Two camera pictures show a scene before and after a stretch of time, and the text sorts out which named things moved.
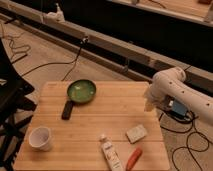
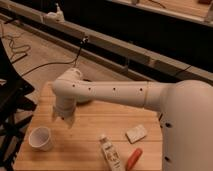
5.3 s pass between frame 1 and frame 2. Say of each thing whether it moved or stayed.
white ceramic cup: stayed
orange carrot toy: stayed
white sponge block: stayed
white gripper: moved
